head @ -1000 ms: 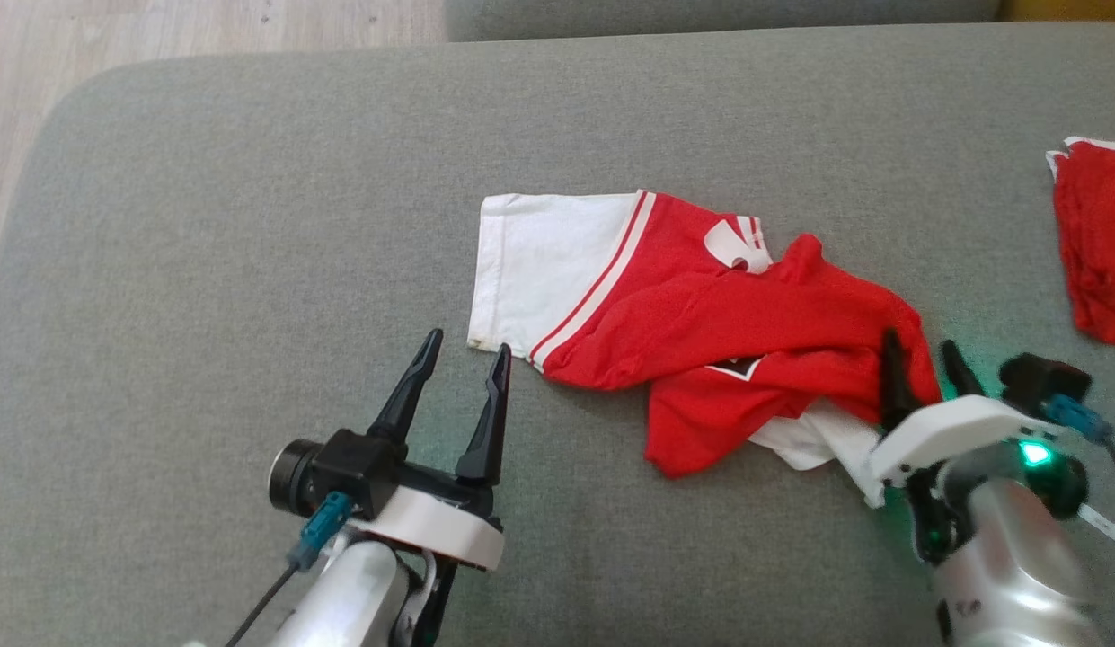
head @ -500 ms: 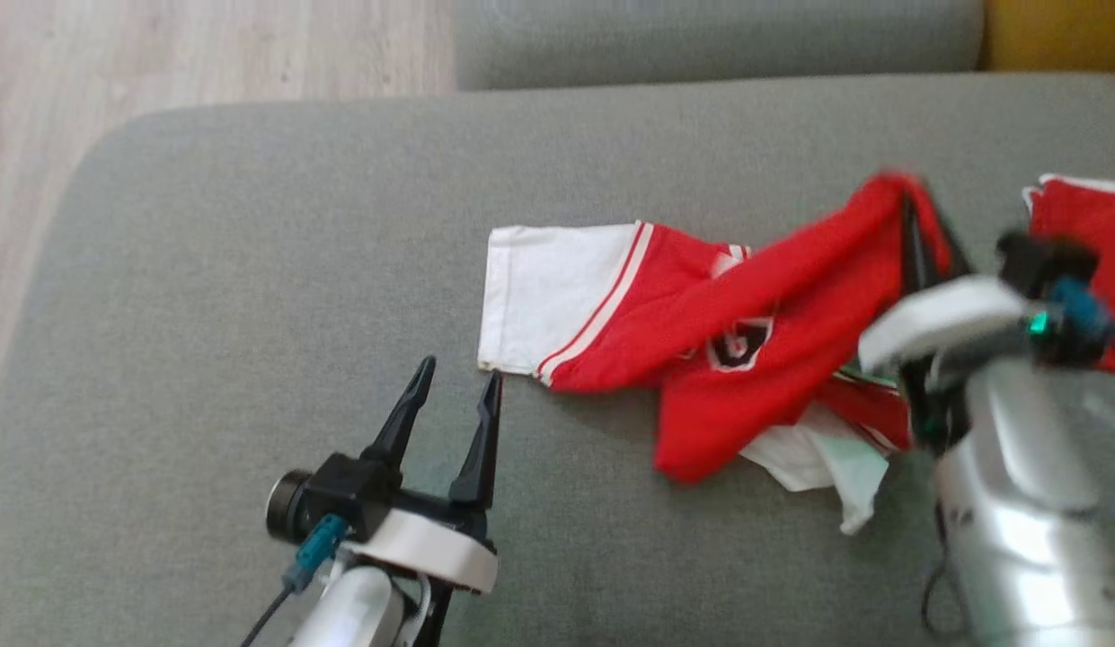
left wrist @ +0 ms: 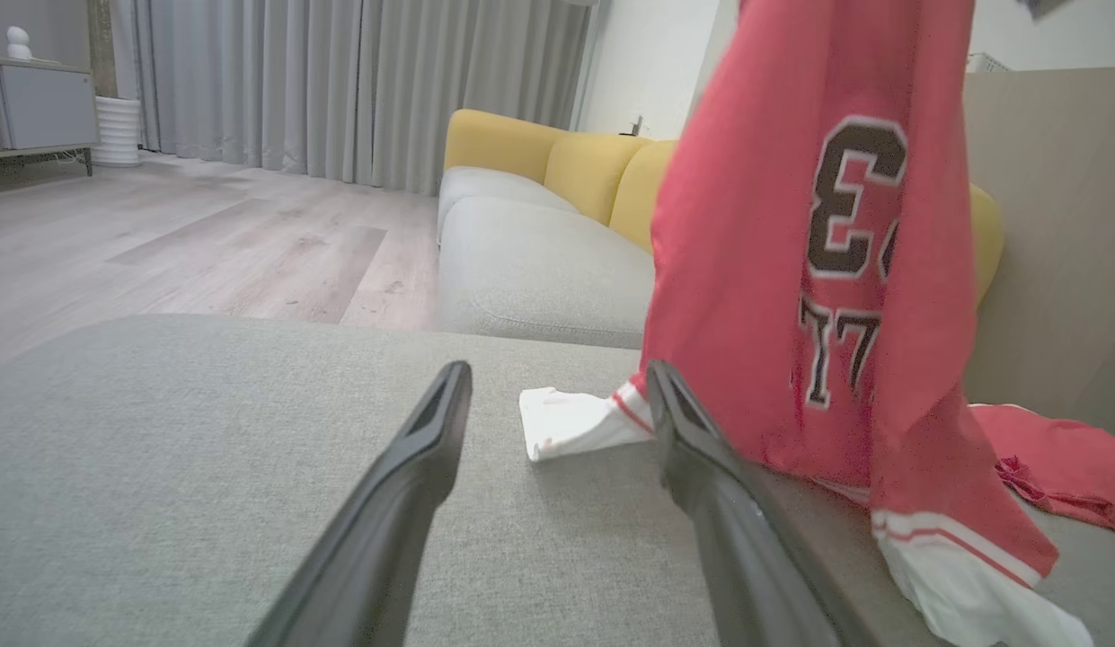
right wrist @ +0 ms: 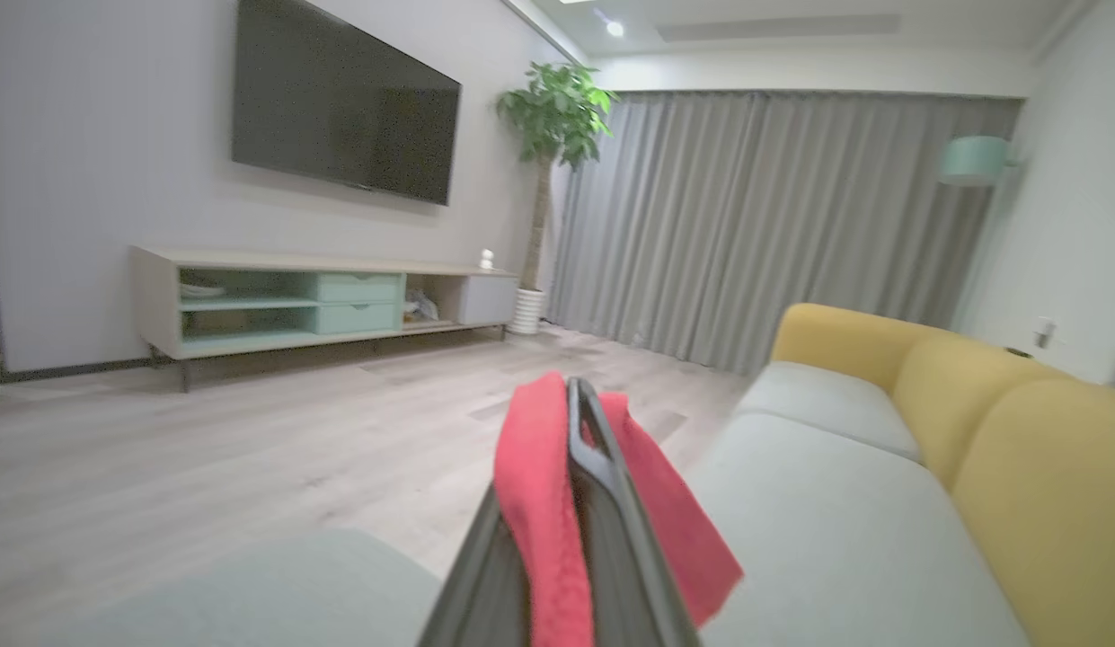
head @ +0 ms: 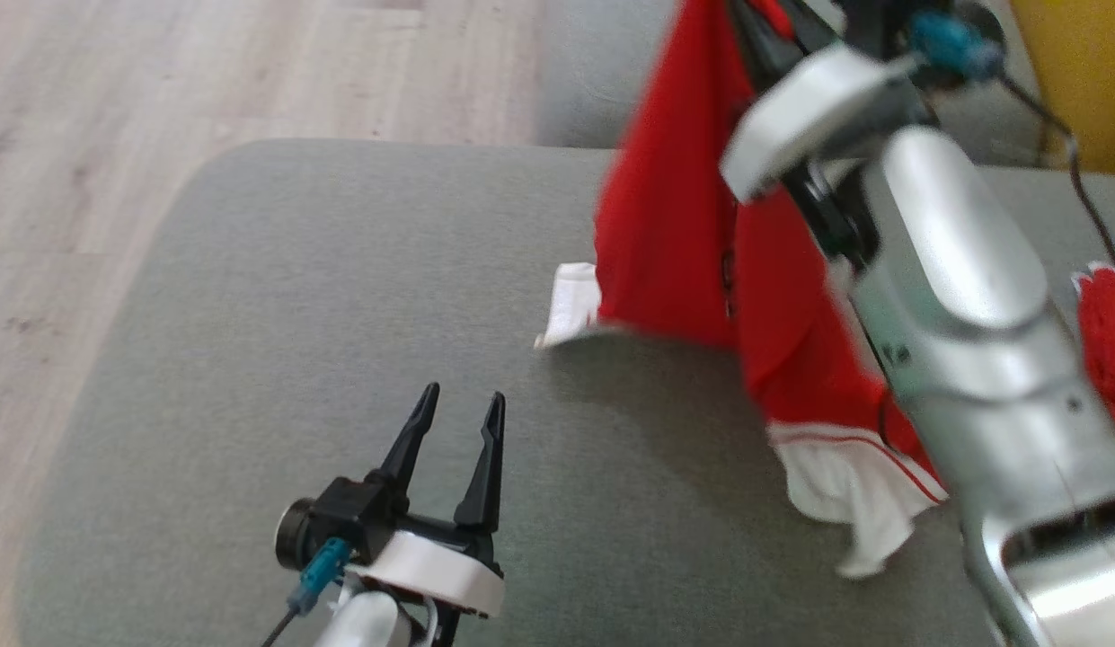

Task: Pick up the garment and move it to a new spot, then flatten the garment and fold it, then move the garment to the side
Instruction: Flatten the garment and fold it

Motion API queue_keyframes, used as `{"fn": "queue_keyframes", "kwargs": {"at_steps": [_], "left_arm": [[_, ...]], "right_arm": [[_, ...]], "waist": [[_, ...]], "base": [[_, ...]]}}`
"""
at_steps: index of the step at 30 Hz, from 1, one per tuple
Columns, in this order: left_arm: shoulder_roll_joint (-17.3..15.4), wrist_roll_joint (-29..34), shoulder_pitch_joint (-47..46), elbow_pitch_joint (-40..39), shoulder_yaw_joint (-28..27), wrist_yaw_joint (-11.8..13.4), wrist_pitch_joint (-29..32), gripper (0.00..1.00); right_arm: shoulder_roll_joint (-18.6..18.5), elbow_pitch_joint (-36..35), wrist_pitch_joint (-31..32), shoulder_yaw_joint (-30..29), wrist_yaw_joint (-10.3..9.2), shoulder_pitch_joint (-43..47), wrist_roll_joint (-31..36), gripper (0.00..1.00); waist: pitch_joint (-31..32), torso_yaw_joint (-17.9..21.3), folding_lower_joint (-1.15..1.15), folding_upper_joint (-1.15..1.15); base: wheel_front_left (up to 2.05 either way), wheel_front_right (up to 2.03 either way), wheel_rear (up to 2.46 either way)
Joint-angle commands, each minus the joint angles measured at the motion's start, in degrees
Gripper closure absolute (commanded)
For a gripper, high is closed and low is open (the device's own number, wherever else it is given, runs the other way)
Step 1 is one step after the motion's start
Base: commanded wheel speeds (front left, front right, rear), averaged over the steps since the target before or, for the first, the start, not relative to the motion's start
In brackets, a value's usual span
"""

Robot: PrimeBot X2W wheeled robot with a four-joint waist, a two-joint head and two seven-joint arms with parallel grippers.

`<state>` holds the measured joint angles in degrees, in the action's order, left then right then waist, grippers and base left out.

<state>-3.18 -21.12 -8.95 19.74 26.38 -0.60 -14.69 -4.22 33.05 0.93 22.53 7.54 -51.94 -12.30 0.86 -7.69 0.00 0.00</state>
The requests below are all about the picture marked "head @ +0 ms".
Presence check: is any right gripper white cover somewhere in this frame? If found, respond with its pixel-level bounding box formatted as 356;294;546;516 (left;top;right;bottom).
719;0;938;266

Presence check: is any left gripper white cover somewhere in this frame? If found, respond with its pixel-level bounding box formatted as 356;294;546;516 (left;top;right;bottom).
358;382;508;647

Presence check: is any red and white basketball jersey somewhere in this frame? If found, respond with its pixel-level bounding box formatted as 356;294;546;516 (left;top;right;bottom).
535;0;951;581

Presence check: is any red garment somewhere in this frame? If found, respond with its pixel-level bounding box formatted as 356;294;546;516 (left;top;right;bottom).
1072;263;1115;446

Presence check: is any grey sofa cushion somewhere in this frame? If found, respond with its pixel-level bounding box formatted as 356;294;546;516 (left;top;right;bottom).
535;0;1061;169

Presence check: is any grey fabric sofa seat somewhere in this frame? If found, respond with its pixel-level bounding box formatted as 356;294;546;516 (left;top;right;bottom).
18;139;1115;647

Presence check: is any yellow cushion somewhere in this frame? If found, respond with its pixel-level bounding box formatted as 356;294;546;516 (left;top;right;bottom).
1011;0;1115;176

